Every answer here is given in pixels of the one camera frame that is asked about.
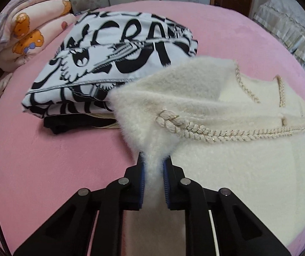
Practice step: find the white fluffy cardigan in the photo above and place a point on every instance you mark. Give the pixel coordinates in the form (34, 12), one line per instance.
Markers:
(221, 117)

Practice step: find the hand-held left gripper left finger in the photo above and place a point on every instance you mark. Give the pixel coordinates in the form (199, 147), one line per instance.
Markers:
(141, 184)

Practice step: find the pink fleece blanket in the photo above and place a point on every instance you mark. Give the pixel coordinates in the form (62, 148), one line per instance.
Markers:
(48, 165)

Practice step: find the bear print folded quilt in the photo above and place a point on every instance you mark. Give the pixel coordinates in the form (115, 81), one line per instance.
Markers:
(35, 24)

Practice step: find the black and white printed garment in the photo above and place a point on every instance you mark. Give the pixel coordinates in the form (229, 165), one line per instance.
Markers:
(102, 45)

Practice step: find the lace covered furniture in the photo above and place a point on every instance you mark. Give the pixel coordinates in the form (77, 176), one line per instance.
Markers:
(288, 26)

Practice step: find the black folded garment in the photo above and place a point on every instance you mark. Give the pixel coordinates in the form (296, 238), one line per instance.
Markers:
(70, 124)

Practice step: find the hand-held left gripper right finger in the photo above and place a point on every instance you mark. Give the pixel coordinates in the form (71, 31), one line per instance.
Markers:
(165, 184)

